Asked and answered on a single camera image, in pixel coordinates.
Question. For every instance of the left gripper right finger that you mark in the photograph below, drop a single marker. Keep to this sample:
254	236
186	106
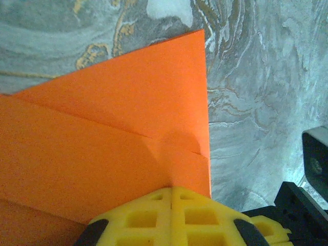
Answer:
205	225

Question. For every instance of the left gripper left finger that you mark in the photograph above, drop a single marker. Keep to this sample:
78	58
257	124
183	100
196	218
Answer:
133	225

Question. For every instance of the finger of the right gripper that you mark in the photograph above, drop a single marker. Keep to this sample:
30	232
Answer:
274	230

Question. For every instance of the orange cloth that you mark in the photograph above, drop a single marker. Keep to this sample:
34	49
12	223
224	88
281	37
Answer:
102	115

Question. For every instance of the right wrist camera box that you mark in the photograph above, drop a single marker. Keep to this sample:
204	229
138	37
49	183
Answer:
316	164

